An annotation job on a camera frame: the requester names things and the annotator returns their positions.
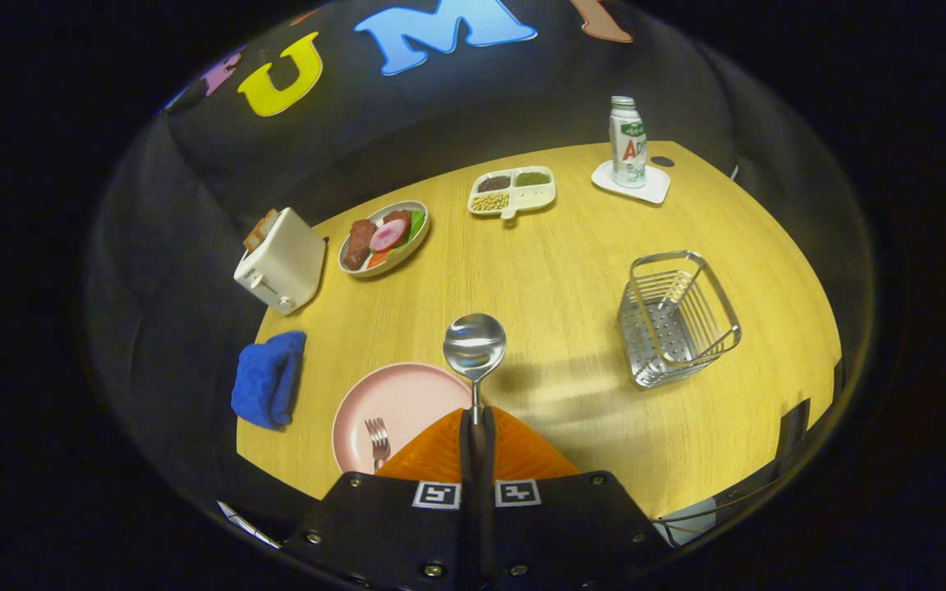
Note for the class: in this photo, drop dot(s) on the white toaster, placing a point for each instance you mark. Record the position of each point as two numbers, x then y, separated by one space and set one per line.
284 263

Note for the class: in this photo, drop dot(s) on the black rectangular block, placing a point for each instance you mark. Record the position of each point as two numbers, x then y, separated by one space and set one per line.
838 379
793 431

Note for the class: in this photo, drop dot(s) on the pink ham slice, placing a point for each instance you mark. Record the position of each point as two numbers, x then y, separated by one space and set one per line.
388 235

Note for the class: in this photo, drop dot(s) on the pink plate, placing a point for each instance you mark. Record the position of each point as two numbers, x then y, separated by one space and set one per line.
407 402

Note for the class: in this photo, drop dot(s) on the white drink bottle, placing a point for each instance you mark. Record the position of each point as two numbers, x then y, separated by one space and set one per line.
628 148

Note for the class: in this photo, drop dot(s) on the white flat board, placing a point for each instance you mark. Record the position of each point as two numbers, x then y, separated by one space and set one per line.
247 527

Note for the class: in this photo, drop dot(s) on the grey food plate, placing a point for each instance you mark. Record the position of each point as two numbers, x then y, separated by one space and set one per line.
358 267

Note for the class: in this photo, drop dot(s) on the white divided bean dish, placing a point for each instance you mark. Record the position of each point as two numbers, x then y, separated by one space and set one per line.
534 195

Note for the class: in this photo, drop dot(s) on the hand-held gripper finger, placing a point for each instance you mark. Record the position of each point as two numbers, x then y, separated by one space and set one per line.
467 460
487 460

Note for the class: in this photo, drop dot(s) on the green lettuce leaf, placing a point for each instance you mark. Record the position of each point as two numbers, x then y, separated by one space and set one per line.
417 223

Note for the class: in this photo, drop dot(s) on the toast slices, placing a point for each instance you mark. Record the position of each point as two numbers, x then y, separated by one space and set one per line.
258 231

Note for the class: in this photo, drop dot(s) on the white coaster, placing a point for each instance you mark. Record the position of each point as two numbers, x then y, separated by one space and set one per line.
654 190

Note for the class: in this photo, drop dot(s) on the blue towel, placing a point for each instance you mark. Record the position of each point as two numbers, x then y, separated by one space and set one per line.
264 377

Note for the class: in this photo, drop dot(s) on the black table grommet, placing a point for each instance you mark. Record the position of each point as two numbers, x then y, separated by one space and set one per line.
662 162

